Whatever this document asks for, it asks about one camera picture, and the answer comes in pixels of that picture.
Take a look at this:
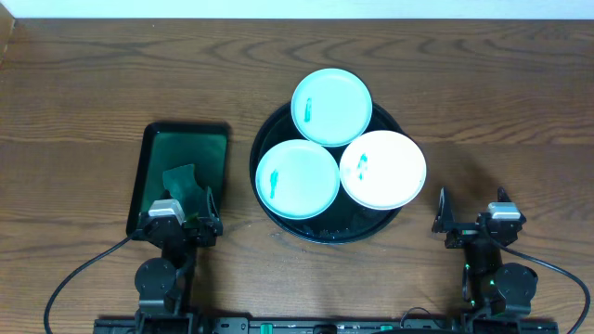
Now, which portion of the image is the round black tray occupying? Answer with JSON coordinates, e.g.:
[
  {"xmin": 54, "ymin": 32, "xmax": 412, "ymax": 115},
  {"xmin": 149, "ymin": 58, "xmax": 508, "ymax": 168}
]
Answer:
[{"xmin": 249, "ymin": 103, "xmax": 400, "ymax": 244}]

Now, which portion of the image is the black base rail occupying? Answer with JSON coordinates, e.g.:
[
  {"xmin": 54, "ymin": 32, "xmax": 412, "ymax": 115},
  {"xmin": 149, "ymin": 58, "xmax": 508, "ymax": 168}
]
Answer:
[{"xmin": 93, "ymin": 317, "xmax": 559, "ymax": 334}]

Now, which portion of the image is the rectangular black water tray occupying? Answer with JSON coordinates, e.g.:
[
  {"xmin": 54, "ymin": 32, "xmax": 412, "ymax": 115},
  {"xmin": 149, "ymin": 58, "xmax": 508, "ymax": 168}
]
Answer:
[{"xmin": 126, "ymin": 122, "xmax": 230, "ymax": 235}]

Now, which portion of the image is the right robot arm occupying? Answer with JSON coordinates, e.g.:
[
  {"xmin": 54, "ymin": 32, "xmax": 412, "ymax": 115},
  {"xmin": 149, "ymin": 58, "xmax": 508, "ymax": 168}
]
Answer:
[{"xmin": 432, "ymin": 188, "xmax": 538, "ymax": 333}]

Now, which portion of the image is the mint plate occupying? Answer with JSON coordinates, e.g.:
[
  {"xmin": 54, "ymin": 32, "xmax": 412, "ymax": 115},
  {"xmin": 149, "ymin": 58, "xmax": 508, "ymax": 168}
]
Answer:
[
  {"xmin": 291, "ymin": 68, "xmax": 373, "ymax": 148},
  {"xmin": 254, "ymin": 139, "xmax": 340, "ymax": 220}
]

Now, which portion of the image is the white plate green stain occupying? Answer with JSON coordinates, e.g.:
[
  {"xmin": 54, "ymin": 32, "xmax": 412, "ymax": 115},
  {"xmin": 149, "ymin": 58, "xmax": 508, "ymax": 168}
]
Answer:
[{"xmin": 339, "ymin": 130, "xmax": 427, "ymax": 211}]

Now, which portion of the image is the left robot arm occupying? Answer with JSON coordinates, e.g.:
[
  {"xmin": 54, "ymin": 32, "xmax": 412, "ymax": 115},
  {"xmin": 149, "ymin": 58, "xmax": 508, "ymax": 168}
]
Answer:
[{"xmin": 131, "ymin": 188, "xmax": 223, "ymax": 334}]

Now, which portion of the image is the green scouring sponge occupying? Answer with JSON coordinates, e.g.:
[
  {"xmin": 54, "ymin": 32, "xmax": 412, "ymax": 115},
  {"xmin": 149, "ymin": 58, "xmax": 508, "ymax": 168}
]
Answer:
[{"xmin": 162, "ymin": 164, "xmax": 204, "ymax": 221}]

